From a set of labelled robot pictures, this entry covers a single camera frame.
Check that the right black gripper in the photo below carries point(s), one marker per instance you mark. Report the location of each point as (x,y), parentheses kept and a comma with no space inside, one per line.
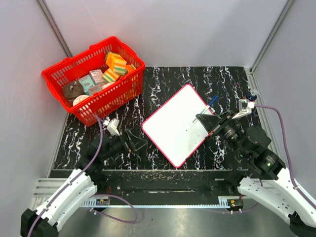
(212,123)

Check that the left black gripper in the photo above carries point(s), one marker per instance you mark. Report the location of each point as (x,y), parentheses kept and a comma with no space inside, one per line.
(138,142)

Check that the blue capped whiteboard marker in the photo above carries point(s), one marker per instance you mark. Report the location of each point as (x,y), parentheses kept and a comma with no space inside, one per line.
(207,107)

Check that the pink framed whiteboard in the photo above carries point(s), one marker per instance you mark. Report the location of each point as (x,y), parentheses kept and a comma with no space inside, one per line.
(168,126)

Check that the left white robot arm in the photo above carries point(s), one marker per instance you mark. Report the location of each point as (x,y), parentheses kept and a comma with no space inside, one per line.
(48,219)

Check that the pink box lower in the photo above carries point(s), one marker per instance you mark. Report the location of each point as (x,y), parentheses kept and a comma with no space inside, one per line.
(94,89)

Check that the striped sponge lower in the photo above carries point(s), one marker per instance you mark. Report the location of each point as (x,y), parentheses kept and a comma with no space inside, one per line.
(110,76)

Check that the red plastic shopping basket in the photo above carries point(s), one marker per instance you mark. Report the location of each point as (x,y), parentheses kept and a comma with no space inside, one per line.
(106,101)

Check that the pink round pastry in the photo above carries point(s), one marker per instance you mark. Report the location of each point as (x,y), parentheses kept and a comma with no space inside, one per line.
(79,99)

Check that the pink small box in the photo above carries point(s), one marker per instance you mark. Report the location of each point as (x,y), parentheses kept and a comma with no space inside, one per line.
(97,76)

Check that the teal small box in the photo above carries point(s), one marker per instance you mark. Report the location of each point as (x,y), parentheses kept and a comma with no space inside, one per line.
(86,82)

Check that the striped sponge stack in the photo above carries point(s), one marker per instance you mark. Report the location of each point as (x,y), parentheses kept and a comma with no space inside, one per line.
(116,63)

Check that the brown round bread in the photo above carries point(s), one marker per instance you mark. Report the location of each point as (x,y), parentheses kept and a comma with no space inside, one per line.
(72,90)

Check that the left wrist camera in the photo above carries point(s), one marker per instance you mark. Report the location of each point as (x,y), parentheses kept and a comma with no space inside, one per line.
(112,126)

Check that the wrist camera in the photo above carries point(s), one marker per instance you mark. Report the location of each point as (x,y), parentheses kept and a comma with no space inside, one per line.
(245,107)
(112,126)

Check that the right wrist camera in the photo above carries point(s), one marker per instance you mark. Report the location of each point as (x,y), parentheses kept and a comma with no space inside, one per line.
(245,107)

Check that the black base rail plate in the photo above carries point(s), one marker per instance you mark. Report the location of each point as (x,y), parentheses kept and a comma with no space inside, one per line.
(167,187)

